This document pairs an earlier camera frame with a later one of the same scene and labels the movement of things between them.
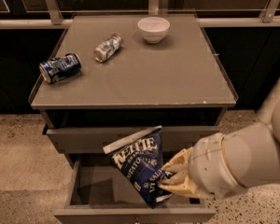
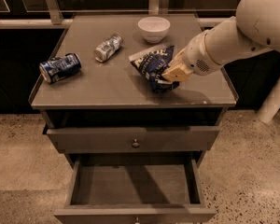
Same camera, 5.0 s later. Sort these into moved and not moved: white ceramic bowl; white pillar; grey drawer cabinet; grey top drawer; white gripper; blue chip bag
Moved: white gripper; blue chip bag
Not moved: white ceramic bowl; grey drawer cabinet; grey top drawer; white pillar
